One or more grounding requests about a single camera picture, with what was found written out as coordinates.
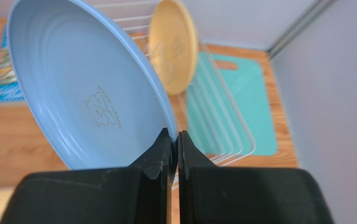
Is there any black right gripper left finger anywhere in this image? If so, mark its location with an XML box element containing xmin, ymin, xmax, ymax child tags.
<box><xmin>0</xmin><ymin>128</ymin><xmax>172</xmax><ymax>224</ymax></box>

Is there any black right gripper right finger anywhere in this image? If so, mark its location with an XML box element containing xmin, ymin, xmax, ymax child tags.
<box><xmin>178</xmin><ymin>131</ymin><xmax>333</xmax><ymax>224</ymax></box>

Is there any blue plate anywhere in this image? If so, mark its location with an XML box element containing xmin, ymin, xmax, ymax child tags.
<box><xmin>7</xmin><ymin>0</ymin><xmax>178</xmax><ymax>169</ymax></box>

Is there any teal cutting board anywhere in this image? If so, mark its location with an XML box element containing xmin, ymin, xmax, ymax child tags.
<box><xmin>186</xmin><ymin>52</ymin><xmax>278</xmax><ymax>156</ymax></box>

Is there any blue treehouse book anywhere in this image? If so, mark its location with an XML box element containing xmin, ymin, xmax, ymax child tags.
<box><xmin>0</xmin><ymin>26</ymin><xmax>25</xmax><ymax>104</ymax></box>

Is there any white wire dish rack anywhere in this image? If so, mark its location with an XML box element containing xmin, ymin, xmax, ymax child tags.
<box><xmin>95</xmin><ymin>0</ymin><xmax>257</xmax><ymax>190</ymax></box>

